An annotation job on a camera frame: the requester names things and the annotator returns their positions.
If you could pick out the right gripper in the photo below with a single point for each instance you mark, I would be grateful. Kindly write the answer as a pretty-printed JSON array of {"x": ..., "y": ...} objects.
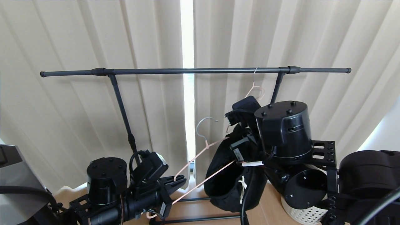
[{"x": 245, "y": 111}]

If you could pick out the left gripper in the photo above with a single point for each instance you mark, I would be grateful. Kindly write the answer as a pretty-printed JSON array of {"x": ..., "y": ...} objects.
[{"x": 143, "y": 203}]

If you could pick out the black shorts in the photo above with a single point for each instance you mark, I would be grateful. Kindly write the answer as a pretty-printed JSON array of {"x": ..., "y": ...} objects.
[{"x": 225, "y": 175}]

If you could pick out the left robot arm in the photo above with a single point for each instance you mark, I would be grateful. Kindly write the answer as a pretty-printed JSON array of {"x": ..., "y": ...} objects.
[{"x": 106, "y": 181}]

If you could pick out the black clothes rack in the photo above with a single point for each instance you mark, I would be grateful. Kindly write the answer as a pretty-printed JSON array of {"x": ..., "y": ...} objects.
[{"x": 187, "y": 71}]

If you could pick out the white laundry basket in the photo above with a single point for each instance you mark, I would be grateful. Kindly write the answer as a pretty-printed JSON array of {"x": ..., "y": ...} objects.
[{"x": 304, "y": 215}]

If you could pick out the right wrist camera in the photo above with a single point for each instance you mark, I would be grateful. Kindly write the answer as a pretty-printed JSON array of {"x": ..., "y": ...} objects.
[{"x": 239, "y": 147}]

